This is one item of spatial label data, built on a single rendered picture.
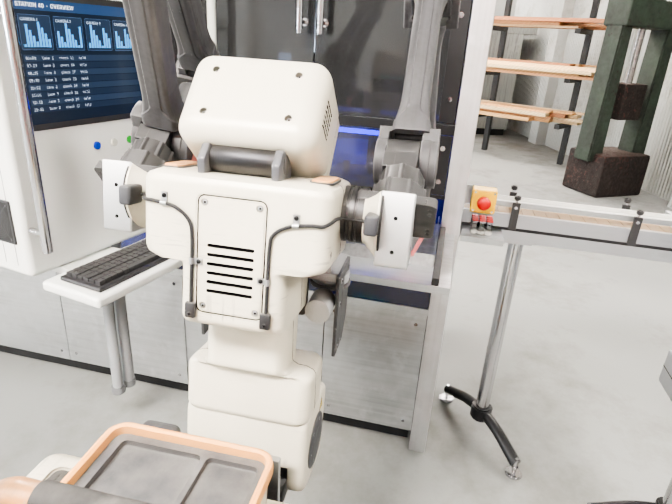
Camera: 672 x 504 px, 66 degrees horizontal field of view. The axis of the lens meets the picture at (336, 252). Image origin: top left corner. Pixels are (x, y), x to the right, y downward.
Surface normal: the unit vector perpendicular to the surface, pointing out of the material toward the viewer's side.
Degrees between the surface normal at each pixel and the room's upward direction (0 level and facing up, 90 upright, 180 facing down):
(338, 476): 0
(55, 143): 90
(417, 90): 54
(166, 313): 90
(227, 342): 82
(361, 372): 90
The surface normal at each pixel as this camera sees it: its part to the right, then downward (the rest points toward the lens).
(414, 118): -0.17, -0.25
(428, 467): 0.06, -0.92
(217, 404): -0.19, 0.23
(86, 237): 0.91, 0.21
